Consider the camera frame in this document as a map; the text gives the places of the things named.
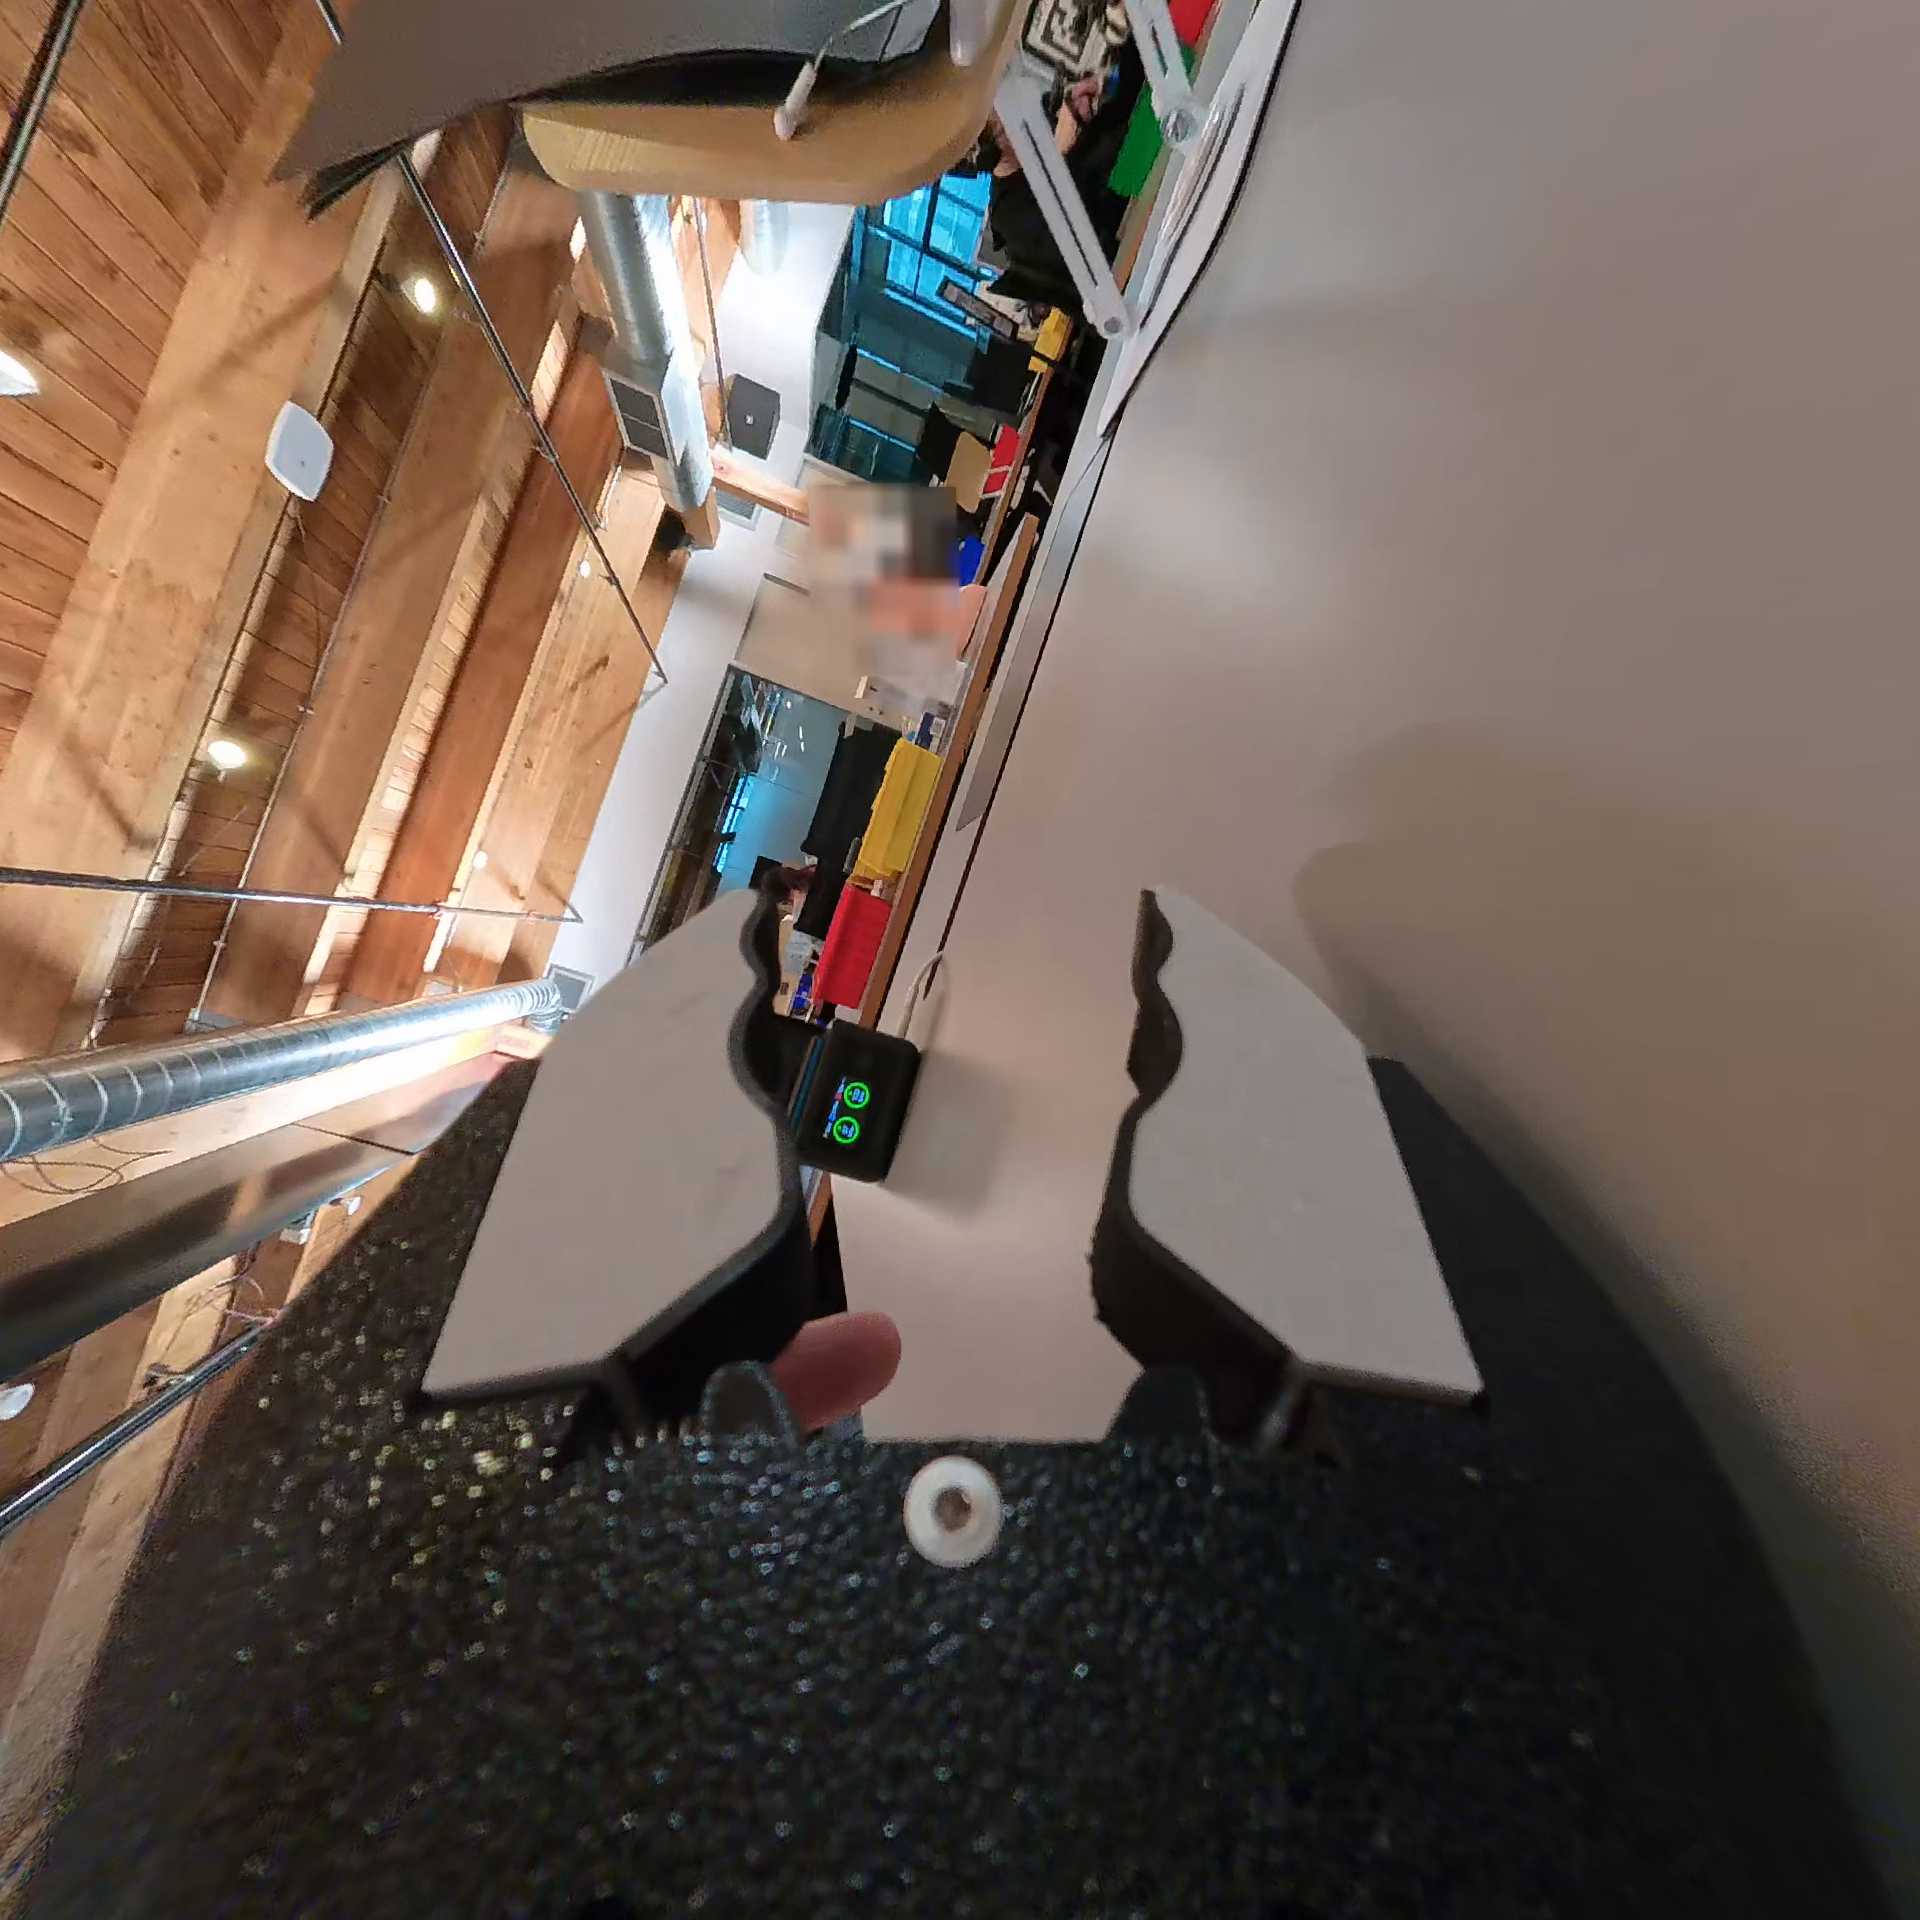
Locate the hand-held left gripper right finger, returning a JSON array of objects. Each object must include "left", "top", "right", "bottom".
[{"left": 1092, "top": 885, "right": 1488, "bottom": 1445}]

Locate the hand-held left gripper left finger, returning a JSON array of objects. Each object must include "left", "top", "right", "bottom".
[{"left": 416, "top": 886, "right": 818, "bottom": 1426}]

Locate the person's left hand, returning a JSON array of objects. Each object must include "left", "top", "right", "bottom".
[{"left": 773, "top": 1307, "right": 906, "bottom": 1432}]

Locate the small black display device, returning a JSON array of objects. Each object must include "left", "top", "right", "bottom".
[{"left": 786, "top": 1019, "right": 924, "bottom": 1185}]

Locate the grey metal bar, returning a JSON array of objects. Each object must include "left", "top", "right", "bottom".
[{"left": 0, "top": 1035, "right": 518, "bottom": 1390}]

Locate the yellow storage bin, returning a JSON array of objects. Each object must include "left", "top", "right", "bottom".
[{"left": 852, "top": 735, "right": 947, "bottom": 885}]

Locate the hanging metal pipe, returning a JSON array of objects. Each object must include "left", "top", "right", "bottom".
[{"left": 0, "top": 864, "right": 587, "bottom": 926}]

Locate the beige rounded wooden board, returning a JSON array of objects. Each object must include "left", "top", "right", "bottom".
[{"left": 518, "top": 0, "right": 1033, "bottom": 207}]

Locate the grey laptop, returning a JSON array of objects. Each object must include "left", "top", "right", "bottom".
[{"left": 274, "top": 0, "right": 962, "bottom": 184}]

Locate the silver ventilation duct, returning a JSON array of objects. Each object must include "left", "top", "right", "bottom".
[
  {"left": 574, "top": 192, "right": 721, "bottom": 514},
  {"left": 0, "top": 970, "right": 598, "bottom": 1168}
]

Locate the white wireless access point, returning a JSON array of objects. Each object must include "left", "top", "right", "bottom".
[{"left": 262, "top": 400, "right": 337, "bottom": 504}]

